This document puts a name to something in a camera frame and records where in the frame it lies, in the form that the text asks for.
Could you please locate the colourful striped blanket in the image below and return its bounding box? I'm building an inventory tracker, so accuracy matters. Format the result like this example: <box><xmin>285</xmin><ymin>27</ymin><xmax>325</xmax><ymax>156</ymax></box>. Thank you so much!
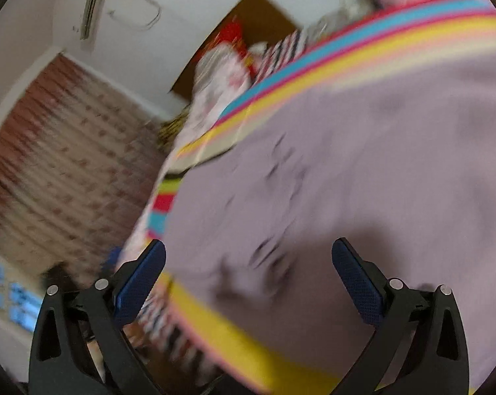
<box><xmin>123</xmin><ymin>0</ymin><xmax>496</xmax><ymax>394</ymax></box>

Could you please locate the brown patterned throw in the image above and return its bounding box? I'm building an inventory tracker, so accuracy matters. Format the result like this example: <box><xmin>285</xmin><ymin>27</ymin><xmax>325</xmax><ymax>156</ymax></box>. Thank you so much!
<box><xmin>157</xmin><ymin>106</ymin><xmax>189</xmax><ymax>153</ymax></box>

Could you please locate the brown floral curtain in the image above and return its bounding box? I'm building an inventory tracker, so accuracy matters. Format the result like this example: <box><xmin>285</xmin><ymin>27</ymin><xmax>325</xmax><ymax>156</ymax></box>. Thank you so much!
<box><xmin>0</xmin><ymin>55</ymin><xmax>164</xmax><ymax>285</ymax></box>

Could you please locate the red embroidered pillow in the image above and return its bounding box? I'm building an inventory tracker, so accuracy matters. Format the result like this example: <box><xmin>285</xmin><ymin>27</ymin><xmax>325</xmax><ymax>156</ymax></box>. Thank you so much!
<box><xmin>202</xmin><ymin>16</ymin><xmax>256</xmax><ymax>79</ymax></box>

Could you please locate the red checked bed sheet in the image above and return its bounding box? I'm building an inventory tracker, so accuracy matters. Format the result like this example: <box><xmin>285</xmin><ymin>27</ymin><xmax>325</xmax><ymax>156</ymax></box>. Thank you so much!
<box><xmin>253</xmin><ymin>30</ymin><xmax>308</xmax><ymax>84</ymax></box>

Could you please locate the white air conditioner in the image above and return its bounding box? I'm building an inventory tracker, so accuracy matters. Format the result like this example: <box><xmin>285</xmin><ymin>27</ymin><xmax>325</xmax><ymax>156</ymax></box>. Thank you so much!
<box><xmin>79</xmin><ymin>0</ymin><xmax>102</xmax><ymax>41</ymax></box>

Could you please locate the dark brown flat headboard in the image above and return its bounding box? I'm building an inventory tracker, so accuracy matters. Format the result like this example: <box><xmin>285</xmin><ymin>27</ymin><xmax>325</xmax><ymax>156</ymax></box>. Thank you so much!
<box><xmin>170</xmin><ymin>0</ymin><xmax>299</xmax><ymax>101</ymax></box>

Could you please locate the pink floral quilt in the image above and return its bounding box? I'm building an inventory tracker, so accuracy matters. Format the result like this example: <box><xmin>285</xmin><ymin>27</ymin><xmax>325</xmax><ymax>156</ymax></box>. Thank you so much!
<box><xmin>165</xmin><ymin>43</ymin><xmax>253</xmax><ymax>165</ymax></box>

